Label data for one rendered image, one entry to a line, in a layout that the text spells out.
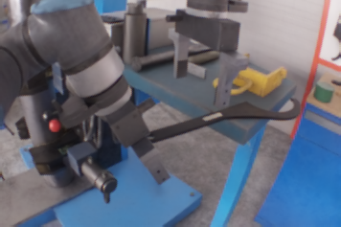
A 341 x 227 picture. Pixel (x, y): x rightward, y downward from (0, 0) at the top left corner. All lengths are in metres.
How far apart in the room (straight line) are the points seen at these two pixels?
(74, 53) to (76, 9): 0.06
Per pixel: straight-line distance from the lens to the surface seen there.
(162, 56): 0.83
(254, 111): 0.63
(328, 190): 1.38
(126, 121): 0.38
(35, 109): 1.31
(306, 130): 1.23
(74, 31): 0.34
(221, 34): 0.41
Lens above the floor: 1.37
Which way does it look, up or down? 29 degrees down
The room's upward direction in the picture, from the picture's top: 4 degrees clockwise
